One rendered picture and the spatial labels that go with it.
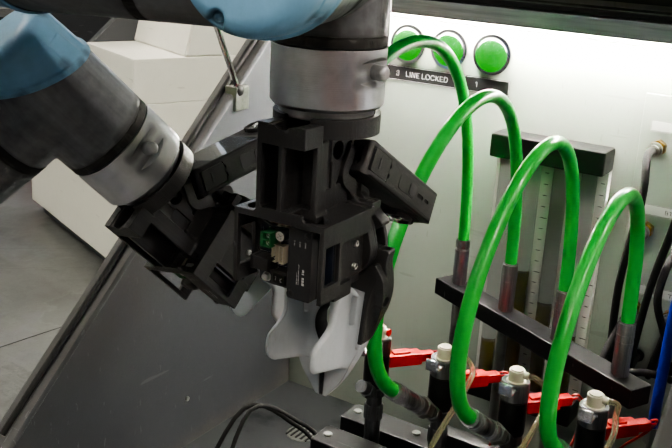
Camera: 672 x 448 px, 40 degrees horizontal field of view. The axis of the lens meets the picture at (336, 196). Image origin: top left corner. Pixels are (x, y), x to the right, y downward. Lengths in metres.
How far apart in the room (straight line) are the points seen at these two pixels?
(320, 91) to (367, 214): 0.09
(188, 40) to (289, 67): 3.21
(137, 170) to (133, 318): 0.49
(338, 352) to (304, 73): 0.20
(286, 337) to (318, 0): 0.29
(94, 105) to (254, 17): 0.25
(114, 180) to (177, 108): 3.10
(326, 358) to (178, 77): 3.18
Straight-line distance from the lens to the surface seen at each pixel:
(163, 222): 0.73
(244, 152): 0.77
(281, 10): 0.45
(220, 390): 1.36
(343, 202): 0.62
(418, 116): 1.25
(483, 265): 0.79
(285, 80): 0.58
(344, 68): 0.57
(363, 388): 1.02
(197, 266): 0.73
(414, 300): 1.32
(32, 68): 0.66
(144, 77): 3.72
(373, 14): 0.57
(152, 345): 1.21
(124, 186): 0.71
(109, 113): 0.68
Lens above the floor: 1.53
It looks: 16 degrees down
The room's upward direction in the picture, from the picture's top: 3 degrees clockwise
